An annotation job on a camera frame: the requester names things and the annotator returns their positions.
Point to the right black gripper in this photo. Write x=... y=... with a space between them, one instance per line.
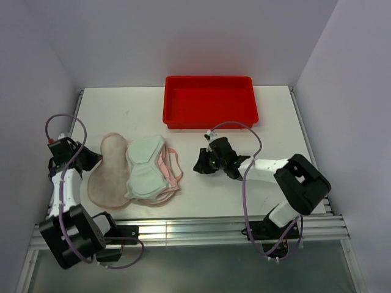
x=201 y=165

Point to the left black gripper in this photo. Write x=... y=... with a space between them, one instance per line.
x=93 y=158

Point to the pink bra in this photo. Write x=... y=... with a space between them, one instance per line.
x=164 y=165

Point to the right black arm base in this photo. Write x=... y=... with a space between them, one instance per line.
x=273 y=242

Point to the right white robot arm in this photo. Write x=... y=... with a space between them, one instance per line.
x=302 y=185

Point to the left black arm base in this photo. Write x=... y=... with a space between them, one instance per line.
x=116 y=239

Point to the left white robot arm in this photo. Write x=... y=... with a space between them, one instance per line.
x=69 y=225

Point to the red plastic tray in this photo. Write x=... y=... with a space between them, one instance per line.
x=202 y=102

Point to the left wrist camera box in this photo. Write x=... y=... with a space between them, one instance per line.
x=61 y=136

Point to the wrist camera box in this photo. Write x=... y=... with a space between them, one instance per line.
x=61 y=136
x=210 y=137

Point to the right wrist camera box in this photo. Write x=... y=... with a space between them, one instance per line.
x=210 y=137

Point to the aluminium frame rail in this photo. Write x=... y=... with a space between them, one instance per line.
x=194 y=243

